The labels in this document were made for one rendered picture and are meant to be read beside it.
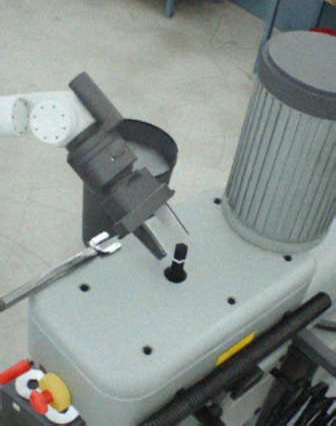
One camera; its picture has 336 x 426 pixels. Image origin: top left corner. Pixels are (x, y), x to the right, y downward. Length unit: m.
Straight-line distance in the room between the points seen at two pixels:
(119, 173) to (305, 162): 0.28
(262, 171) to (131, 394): 0.40
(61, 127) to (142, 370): 0.36
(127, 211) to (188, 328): 0.19
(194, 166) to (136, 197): 3.38
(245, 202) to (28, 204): 2.90
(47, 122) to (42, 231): 2.83
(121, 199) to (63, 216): 2.91
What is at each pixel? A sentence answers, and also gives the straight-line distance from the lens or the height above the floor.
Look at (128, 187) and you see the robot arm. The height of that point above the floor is 2.02.
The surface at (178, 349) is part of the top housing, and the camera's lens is 1.02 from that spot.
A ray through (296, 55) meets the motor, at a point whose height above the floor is 2.21.
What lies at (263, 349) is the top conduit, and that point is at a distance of 1.16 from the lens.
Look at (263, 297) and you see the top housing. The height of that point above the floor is 1.89.
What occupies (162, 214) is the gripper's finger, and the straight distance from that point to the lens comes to 1.09.
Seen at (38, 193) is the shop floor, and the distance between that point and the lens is 4.06.
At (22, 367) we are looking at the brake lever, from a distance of 1.20.
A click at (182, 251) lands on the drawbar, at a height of 1.95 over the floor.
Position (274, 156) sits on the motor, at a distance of 1.08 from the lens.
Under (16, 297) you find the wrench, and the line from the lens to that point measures 1.04.
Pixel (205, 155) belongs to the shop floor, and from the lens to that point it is 4.53.
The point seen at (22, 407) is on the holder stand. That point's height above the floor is 1.13.
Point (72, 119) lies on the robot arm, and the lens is 1.02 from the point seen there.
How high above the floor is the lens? 2.70
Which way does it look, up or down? 41 degrees down
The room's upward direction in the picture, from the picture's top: 12 degrees clockwise
